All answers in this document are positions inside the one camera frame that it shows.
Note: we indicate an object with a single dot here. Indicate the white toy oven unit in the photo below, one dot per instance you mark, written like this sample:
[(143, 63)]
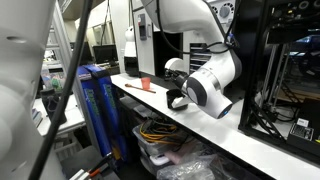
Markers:
[(195, 36)]

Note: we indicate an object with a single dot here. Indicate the grey fridge dispenser panel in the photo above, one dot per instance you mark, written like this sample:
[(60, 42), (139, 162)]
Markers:
[(142, 26)]

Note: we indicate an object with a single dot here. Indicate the black mug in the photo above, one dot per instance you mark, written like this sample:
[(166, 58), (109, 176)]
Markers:
[(170, 98)]

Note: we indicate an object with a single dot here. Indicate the white side table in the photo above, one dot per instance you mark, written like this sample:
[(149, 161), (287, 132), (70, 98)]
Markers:
[(75, 115)]

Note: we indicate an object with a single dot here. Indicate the clear plastic bottle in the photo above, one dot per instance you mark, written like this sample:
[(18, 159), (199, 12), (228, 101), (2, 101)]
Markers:
[(46, 76)]

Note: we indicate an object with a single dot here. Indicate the aluminium profile frame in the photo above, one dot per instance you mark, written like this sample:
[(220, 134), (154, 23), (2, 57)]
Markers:
[(61, 46)]

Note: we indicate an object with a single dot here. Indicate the red plastic cup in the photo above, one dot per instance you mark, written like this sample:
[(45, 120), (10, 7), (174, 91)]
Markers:
[(145, 83)]

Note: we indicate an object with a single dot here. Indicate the clear plastic bag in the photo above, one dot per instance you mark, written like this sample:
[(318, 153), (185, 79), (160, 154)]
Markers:
[(190, 168)]

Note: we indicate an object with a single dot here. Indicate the black metal frame rack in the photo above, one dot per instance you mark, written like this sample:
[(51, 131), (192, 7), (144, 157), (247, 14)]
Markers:
[(253, 66)]

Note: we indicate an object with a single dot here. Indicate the grey oven knob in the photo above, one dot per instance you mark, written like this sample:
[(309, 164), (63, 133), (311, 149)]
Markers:
[(226, 10)]

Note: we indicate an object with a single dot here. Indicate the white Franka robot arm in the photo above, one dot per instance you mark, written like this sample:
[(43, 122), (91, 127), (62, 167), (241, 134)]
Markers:
[(206, 86)]

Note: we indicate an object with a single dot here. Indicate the black power supply unit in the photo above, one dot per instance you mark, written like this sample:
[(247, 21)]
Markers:
[(310, 126)]

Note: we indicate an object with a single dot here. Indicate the pink cloth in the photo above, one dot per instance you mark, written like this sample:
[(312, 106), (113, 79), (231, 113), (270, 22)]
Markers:
[(176, 155)]

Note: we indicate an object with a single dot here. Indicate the black computer monitor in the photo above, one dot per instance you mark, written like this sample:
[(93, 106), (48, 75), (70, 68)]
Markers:
[(85, 53), (105, 53)]

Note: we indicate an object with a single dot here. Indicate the clear plastic bin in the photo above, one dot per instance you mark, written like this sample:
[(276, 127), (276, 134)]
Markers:
[(150, 146)]

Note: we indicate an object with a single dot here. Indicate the wooden spoon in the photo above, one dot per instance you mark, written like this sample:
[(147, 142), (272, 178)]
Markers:
[(140, 88)]

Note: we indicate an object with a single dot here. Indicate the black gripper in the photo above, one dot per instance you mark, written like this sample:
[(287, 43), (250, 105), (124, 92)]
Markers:
[(180, 80)]

